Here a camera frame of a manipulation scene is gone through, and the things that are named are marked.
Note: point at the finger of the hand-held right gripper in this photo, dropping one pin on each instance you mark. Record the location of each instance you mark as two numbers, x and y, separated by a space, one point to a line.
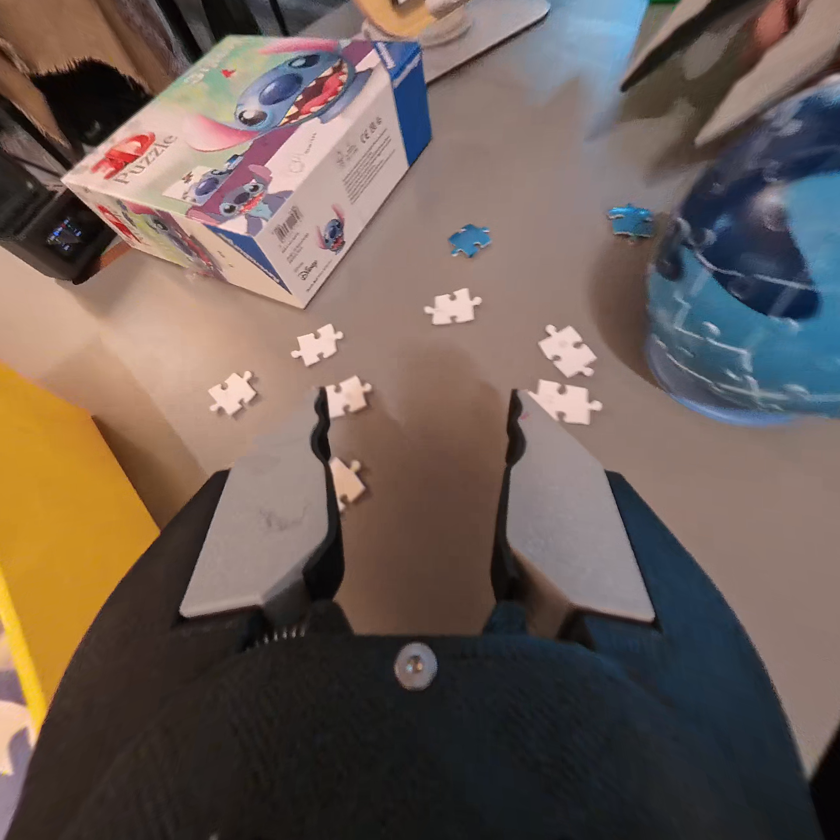
787 79
695 39

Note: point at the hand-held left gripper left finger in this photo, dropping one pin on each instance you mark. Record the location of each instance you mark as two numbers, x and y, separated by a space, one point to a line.
262 525

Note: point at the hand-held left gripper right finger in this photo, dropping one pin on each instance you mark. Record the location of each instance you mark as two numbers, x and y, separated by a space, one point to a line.
568 525

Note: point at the blue cartoon puzzle ball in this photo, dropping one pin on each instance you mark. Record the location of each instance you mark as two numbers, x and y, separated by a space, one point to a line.
741 315

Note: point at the group of white puzzle pieces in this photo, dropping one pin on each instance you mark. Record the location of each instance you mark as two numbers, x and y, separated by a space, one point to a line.
453 308

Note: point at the blue puzzle piece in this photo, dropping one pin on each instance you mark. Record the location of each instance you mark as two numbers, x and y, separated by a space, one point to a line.
469 240
630 221

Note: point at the cartoon printed puzzle box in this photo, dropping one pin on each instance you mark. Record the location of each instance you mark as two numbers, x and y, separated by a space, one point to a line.
262 164

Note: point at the yellow box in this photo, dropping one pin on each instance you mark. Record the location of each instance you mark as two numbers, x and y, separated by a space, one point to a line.
59 512

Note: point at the black device with display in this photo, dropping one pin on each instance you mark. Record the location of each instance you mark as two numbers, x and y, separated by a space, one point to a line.
46 223

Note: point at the silver stand with white pedestal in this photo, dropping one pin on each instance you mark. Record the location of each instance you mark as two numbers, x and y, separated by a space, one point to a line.
499 33

